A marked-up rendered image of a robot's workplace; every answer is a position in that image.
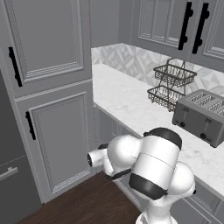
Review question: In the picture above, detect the long black cupboard handle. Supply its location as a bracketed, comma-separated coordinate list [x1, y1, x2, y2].
[191, 2, 211, 55]
[177, 1, 194, 51]

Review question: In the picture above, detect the dark grey fridge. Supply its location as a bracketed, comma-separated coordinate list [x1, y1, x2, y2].
[0, 69, 42, 224]

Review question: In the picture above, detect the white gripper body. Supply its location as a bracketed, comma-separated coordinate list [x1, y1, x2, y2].
[87, 147, 109, 169]

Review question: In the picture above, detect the black two-tier wire stand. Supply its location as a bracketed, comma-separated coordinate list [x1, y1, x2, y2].
[146, 57, 198, 113]

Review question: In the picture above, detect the grey tall cupboard door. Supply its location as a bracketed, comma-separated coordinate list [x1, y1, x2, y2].
[14, 78, 98, 203]
[0, 0, 93, 99]

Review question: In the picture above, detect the grey drawer front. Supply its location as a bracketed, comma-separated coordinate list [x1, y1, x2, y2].
[170, 178, 224, 224]
[94, 104, 144, 152]

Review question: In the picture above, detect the grey four-slot toaster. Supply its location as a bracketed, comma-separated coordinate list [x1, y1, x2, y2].
[171, 88, 224, 149]

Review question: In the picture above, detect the grey wall cupboard door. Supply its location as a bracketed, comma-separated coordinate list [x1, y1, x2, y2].
[189, 0, 224, 74]
[130, 0, 196, 61]

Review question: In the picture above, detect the black cupboard door handle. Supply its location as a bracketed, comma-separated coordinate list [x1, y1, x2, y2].
[24, 110, 37, 141]
[7, 45, 24, 88]

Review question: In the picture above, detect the grey fridge handle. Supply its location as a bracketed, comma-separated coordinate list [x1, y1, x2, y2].
[0, 166, 19, 182]

